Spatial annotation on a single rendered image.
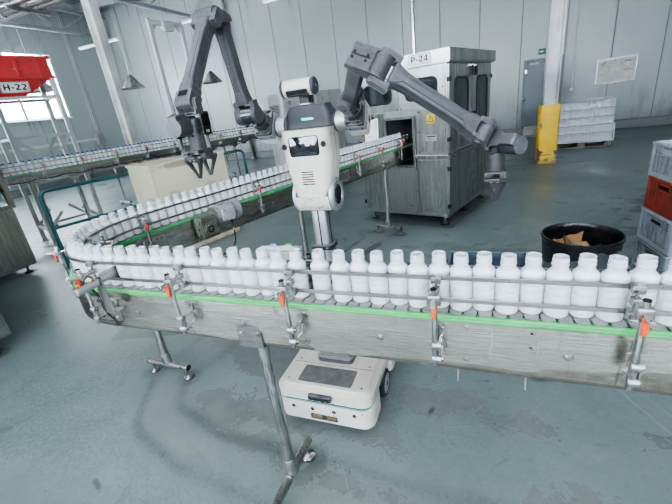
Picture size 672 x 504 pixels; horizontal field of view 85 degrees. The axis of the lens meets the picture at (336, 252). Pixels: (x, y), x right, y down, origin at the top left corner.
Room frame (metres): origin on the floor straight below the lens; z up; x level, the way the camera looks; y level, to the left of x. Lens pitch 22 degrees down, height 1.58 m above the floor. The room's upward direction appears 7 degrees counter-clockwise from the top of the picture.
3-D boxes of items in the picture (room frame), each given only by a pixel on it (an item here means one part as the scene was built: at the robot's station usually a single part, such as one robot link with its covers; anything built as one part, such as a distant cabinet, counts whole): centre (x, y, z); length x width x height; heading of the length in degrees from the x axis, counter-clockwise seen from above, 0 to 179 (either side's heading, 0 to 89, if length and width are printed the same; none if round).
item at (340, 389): (1.77, 0.05, 0.24); 0.68 x 0.53 x 0.41; 157
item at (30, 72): (6.45, 4.54, 1.40); 0.92 x 0.72 x 2.80; 139
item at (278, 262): (1.13, 0.19, 1.08); 0.06 x 0.06 x 0.17
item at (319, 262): (1.08, 0.06, 1.08); 0.06 x 0.06 x 0.17
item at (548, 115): (7.45, -4.44, 0.55); 0.40 x 0.40 x 1.10; 67
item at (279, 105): (7.48, 0.51, 0.96); 0.82 x 0.50 x 1.91; 139
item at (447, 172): (5.33, -1.47, 1.00); 1.60 x 1.30 x 2.00; 139
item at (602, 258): (2.15, -1.56, 0.32); 0.45 x 0.45 x 0.64
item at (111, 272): (1.36, 0.94, 0.96); 0.23 x 0.10 x 0.27; 157
